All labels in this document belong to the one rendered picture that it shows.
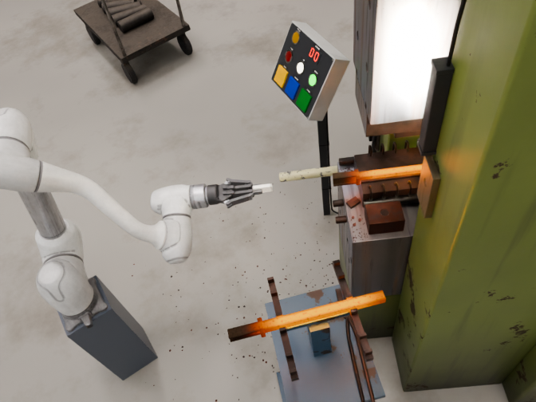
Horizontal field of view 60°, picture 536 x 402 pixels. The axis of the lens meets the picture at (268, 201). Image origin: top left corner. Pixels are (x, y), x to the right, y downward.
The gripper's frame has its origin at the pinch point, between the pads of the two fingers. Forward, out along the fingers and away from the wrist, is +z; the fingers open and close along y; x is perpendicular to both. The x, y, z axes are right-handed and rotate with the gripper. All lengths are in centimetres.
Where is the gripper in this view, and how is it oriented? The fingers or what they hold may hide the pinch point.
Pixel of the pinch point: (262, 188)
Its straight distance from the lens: 168.3
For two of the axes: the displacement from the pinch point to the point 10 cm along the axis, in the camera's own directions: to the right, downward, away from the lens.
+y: 0.5, 7.9, -6.2
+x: -1.3, -6.1, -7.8
